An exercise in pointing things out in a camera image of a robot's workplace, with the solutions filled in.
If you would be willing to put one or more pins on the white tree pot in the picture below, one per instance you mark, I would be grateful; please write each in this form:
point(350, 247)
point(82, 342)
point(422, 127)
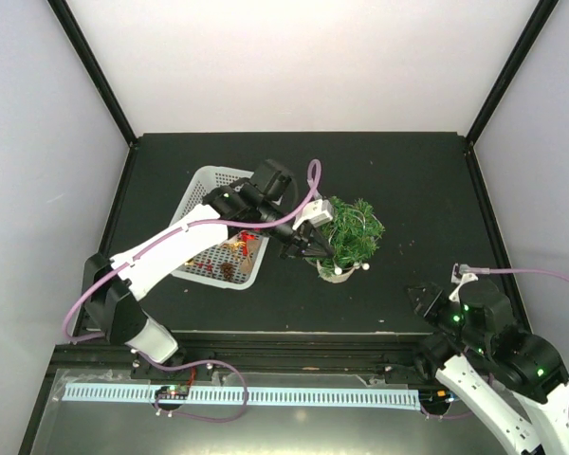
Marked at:
point(336, 275)

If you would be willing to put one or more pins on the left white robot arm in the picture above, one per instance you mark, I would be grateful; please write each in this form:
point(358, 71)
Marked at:
point(116, 285)

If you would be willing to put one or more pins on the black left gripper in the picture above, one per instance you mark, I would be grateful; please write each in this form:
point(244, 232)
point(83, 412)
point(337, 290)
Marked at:
point(302, 238)

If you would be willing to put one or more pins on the white perforated plastic basket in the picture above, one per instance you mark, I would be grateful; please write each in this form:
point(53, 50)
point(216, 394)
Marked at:
point(203, 181)

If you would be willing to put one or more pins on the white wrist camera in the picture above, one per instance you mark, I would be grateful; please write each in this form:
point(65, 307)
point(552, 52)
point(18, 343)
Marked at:
point(460, 275)
point(317, 213)

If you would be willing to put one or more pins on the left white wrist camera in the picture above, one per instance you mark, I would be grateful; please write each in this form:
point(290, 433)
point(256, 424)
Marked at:
point(317, 213)

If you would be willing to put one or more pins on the brown pine cone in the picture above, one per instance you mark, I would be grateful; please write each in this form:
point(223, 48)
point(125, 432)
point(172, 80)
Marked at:
point(228, 271)

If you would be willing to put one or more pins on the small green christmas tree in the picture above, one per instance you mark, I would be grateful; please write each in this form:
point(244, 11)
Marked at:
point(353, 234)

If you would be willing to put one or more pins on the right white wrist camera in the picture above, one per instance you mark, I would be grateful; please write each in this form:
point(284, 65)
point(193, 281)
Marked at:
point(460, 275)

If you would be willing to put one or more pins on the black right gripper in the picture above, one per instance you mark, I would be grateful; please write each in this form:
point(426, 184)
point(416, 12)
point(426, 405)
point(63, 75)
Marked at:
point(425, 302)

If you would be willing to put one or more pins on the white slotted cable duct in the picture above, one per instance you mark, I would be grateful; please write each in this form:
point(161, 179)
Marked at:
point(236, 396)

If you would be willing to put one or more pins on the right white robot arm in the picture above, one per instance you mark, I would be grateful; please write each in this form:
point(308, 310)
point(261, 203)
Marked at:
point(513, 381)

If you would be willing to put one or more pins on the burlap bow ornament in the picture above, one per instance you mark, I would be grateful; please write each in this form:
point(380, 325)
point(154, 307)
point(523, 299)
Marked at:
point(247, 264)

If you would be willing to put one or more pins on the red berry sprig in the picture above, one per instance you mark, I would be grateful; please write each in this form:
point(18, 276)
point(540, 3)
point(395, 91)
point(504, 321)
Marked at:
point(206, 266)

